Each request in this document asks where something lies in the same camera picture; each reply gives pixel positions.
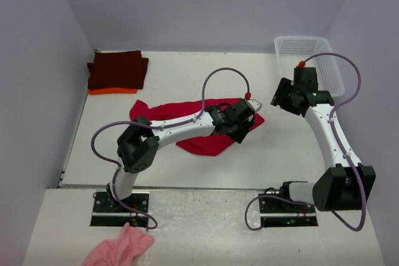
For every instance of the dark maroon folded t-shirt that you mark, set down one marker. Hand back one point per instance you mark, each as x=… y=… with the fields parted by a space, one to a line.
x=117 y=70

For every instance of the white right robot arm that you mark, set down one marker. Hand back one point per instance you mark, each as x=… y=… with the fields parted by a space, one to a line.
x=347 y=182

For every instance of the orange folded t-shirt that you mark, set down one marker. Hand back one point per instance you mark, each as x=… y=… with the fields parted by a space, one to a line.
x=111 y=90

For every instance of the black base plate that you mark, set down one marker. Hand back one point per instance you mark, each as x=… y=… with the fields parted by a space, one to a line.
x=276 y=213
x=107 y=212

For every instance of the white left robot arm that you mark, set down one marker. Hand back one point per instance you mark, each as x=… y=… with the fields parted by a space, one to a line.
x=139 y=143

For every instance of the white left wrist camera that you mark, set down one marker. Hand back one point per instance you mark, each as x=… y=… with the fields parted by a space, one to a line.
x=254 y=104

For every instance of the red t-shirt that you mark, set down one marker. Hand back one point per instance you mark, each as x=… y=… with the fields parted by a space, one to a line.
x=204 y=146

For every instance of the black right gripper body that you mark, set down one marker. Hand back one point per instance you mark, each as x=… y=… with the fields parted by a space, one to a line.
x=294 y=90

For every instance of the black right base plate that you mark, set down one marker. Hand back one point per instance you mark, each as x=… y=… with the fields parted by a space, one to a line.
x=276 y=213

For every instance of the white plastic basket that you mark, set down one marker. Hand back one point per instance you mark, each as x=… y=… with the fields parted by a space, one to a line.
x=291 y=50

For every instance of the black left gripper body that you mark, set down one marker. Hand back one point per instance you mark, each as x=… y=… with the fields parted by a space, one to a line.
x=240 y=129

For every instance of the pink cloth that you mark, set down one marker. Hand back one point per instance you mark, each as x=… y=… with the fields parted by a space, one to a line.
x=131 y=243

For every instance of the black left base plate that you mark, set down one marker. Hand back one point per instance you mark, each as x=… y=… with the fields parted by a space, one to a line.
x=107 y=212

